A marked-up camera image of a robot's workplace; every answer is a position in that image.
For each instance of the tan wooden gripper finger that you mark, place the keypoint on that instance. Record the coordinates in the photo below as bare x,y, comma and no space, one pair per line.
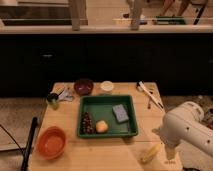
170,153

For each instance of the yellow banana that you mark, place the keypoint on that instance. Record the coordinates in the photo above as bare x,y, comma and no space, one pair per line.
151,153

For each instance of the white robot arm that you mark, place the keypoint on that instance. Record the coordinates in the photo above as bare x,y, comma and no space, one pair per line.
184,123

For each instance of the dark maroon bowl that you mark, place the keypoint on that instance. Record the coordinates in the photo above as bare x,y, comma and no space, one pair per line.
83,86

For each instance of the orange red bowl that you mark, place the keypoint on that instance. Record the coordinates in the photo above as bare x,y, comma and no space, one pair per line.
51,143

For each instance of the green plastic tray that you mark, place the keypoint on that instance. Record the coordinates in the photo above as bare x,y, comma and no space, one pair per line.
100,108

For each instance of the blue sponge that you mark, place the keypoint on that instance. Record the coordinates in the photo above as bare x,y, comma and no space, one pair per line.
120,113

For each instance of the yellow orange fruit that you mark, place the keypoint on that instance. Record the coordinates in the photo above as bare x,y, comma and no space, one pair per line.
101,126

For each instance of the dark grape bunch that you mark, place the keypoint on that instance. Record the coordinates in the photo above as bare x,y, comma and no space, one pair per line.
87,127

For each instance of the small white cup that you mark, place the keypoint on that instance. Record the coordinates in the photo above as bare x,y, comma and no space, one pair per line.
107,86

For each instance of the grey metal utensil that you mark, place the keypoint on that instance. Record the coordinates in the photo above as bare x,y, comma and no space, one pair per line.
66,95

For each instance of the green cup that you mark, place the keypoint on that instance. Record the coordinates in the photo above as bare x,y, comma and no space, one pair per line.
53,100

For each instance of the black stand pole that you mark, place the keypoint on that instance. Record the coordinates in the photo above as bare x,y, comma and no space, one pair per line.
27,150

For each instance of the wooden post right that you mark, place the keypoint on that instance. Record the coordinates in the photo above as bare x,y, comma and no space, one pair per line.
136,14

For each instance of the wooden post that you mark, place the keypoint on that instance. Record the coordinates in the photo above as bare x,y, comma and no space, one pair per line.
77,9
136,14

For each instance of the wooden post left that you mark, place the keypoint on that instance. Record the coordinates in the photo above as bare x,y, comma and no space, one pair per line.
77,9

